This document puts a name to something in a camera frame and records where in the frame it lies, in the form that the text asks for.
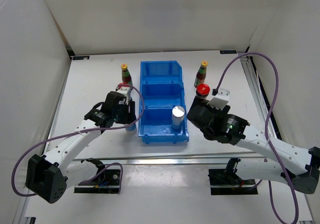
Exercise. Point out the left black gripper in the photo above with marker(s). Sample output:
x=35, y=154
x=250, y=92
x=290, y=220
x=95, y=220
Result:
x=129, y=117

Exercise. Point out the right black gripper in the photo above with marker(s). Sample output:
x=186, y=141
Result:
x=198, y=101

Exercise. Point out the silver-cap white shaker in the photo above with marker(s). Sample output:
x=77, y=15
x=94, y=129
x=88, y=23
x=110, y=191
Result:
x=177, y=117
x=131, y=129

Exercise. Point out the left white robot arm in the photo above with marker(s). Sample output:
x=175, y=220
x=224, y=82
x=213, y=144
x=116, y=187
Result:
x=49, y=175

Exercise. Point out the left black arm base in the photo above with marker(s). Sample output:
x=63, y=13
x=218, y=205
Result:
x=108, y=183

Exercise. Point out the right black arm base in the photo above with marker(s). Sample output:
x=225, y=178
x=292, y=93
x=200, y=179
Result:
x=224, y=184

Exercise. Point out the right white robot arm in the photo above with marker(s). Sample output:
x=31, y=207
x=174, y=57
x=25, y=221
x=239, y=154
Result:
x=288, y=164

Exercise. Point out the right red-lid chili jar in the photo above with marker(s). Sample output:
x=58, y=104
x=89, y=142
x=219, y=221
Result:
x=202, y=91

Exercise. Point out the red-lid chili jar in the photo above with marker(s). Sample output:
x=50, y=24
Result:
x=123, y=85
x=202, y=91

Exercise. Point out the left red-lid chili jar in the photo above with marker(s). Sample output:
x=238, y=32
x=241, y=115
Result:
x=123, y=85

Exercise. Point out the right yellow-cap sauce bottle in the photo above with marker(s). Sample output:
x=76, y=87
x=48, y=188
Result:
x=201, y=74

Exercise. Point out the yellow-cap sauce bottle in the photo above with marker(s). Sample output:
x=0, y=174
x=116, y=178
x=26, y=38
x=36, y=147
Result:
x=201, y=74
x=125, y=75

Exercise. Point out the left yellow-cap sauce bottle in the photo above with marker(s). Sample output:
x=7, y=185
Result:
x=125, y=75

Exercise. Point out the blue three-compartment plastic bin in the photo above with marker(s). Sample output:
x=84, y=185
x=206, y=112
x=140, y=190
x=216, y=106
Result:
x=162, y=89

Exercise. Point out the right black corner label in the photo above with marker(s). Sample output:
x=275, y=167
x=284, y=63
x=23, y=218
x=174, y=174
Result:
x=228, y=52

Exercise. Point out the black corner label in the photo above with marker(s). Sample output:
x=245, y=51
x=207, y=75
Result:
x=228, y=52
x=86, y=57

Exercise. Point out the left black corner label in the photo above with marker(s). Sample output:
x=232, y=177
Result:
x=86, y=57

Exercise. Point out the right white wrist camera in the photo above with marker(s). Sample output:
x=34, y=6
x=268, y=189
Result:
x=220, y=100

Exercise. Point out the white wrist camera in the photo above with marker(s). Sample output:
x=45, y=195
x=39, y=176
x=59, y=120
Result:
x=127, y=93
x=220, y=100

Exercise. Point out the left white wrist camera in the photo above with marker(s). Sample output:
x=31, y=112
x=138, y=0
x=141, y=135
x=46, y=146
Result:
x=127, y=93

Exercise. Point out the aluminium right rail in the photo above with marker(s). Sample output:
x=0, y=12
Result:
x=256, y=87

